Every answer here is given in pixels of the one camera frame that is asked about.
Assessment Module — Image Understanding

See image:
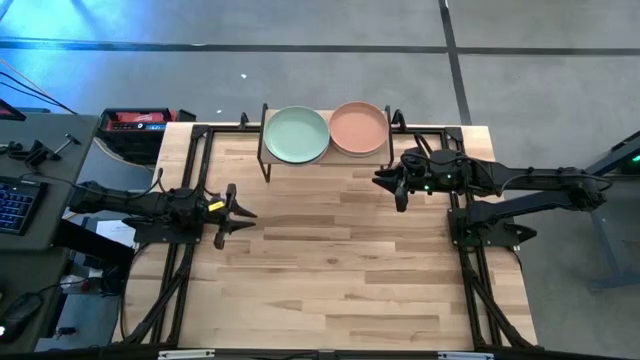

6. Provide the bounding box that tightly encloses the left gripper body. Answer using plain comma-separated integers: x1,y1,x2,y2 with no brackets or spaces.
182,192,229,232

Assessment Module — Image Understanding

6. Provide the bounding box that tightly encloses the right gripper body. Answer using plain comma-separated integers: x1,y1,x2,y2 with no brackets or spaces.
405,149,459,197

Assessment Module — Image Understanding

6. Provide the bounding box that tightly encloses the orange plate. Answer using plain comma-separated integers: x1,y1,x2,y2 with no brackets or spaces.
328,101,390,155

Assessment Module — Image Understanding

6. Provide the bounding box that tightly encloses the mint green plate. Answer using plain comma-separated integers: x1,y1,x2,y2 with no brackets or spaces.
263,105,331,165

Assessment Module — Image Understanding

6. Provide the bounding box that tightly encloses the white paper sheet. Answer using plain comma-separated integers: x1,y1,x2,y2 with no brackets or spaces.
94,218,137,250

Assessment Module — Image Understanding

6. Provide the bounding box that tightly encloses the black bar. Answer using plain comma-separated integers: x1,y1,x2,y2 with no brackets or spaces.
52,218,136,267

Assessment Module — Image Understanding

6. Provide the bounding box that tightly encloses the red black toolbox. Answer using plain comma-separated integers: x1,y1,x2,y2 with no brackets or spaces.
97,107,197,157

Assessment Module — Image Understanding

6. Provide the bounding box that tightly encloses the white label strip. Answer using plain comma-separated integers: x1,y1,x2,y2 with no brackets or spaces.
437,351,495,360
157,349,216,360

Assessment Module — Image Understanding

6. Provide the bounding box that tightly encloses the grey desk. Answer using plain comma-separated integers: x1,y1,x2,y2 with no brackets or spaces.
0,112,101,354

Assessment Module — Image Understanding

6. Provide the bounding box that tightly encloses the black desk clamp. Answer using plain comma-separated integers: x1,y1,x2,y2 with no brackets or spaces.
23,132,82,174

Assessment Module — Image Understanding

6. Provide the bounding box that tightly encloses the black keyboard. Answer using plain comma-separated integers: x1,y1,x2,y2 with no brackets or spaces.
0,174,50,237

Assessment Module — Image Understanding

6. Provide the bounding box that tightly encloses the black computer mouse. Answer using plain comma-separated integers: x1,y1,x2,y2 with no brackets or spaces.
0,292,45,344

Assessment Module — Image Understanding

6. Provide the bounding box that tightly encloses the black screen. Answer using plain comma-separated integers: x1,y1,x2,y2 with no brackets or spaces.
0,98,27,123

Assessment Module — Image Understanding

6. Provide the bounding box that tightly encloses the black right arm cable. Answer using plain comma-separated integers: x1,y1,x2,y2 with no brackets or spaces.
399,132,506,166

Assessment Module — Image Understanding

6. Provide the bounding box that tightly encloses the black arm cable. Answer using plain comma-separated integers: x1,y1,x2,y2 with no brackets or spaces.
142,167,166,197
399,132,506,166

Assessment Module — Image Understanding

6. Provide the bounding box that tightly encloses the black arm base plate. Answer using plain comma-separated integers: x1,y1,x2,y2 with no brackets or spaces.
448,207,539,250
122,214,204,246

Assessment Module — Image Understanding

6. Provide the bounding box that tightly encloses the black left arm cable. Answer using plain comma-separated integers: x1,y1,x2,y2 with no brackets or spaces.
142,167,166,197

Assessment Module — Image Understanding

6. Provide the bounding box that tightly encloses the black table frame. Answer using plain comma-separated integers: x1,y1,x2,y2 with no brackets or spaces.
112,122,539,351

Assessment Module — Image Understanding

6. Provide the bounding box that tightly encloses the grey metal table frame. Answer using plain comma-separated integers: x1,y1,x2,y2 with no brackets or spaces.
549,130,640,294

